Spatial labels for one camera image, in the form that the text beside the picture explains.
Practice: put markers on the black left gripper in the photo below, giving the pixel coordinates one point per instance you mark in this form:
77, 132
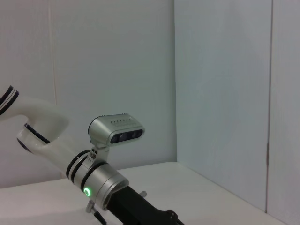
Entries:
131, 211

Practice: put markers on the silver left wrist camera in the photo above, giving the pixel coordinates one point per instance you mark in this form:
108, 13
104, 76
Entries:
105, 129

